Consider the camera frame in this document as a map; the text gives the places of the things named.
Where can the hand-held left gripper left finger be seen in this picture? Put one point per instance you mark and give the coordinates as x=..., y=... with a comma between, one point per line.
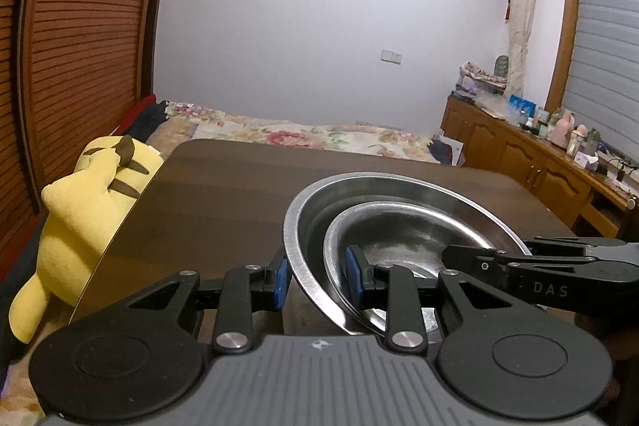
x=282, y=282

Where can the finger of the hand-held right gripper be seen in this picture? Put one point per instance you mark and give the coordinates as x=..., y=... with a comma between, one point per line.
x=574, y=243
x=474, y=262

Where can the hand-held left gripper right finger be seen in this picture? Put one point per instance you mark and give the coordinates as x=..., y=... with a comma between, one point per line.
x=353, y=275

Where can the medium steel bowl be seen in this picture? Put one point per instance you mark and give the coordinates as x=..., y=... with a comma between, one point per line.
x=399, y=231

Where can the large steel bowl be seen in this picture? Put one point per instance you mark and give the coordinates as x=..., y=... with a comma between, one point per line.
x=309, y=216

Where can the tissue box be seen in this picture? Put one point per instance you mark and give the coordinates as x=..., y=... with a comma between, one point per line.
x=586, y=160

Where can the wooden cabinet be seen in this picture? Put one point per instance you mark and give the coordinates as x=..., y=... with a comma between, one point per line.
x=509, y=156

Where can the white cardboard box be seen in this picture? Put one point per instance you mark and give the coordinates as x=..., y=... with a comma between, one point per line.
x=454, y=151

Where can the pink bottle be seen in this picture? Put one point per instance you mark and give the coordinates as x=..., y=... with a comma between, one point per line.
x=563, y=129

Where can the blue boxes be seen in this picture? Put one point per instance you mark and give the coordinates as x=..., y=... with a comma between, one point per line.
x=521, y=106

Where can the floral bed blanket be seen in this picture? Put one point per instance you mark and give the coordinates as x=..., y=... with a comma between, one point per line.
x=299, y=136

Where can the grey window blind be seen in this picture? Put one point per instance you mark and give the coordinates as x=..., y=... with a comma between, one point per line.
x=609, y=46

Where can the yellow cloth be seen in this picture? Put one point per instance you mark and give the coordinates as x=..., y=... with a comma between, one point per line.
x=75, y=226

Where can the red and navy cloth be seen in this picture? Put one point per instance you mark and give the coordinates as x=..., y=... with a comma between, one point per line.
x=145, y=116

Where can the cream curtain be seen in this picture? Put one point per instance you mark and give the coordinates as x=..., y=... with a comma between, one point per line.
x=519, y=17

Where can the louvered wooden wardrobe door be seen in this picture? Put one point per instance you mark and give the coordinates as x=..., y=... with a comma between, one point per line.
x=12, y=81
x=90, y=46

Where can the wooden window frame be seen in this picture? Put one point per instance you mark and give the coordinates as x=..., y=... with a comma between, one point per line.
x=564, y=31

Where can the white wall switch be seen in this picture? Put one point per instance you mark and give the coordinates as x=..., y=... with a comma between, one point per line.
x=391, y=56

